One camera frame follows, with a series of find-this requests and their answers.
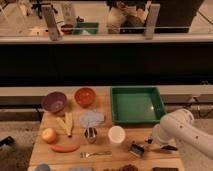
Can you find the green plastic tray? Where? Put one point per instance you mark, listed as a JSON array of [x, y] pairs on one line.
[[136, 105]]

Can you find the brown snack pile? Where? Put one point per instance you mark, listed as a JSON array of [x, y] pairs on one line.
[[128, 167]]

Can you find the right metal post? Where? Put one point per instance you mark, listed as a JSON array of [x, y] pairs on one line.
[[151, 21]]

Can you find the background green bin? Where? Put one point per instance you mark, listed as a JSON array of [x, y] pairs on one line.
[[90, 27]]

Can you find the blue flat object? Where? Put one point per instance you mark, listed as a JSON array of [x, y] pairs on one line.
[[80, 169]]

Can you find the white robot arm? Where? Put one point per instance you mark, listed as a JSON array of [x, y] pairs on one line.
[[179, 125]]

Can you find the red apple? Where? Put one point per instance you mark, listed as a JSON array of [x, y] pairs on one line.
[[49, 135]]

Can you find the metal cup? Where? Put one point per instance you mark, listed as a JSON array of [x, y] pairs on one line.
[[90, 134]]

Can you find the purple bowl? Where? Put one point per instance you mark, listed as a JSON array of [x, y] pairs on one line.
[[54, 102]]

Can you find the black object on floor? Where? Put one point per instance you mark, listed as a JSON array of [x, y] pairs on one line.
[[7, 141]]

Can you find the dark rectangular object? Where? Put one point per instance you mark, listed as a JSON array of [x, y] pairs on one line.
[[164, 169]]

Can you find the left metal post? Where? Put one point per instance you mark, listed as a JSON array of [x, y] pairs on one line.
[[53, 31]]

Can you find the metal post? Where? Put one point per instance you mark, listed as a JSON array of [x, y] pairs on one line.
[[151, 21], [53, 31]]

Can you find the blue round object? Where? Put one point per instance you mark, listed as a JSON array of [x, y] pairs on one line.
[[42, 167]]

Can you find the silver fork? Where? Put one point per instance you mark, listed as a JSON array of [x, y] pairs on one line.
[[87, 154]]

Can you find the background red bowl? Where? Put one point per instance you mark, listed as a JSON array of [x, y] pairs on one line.
[[67, 28]]

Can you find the seated person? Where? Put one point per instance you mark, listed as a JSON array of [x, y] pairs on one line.
[[121, 10]]

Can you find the blue grey cloth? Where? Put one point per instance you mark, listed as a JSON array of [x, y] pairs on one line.
[[91, 119]]

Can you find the white plastic cup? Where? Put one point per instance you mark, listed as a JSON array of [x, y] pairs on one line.
[[116, 135]]

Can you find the orange bowl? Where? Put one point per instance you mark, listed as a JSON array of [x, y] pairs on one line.
[[85, 97]]

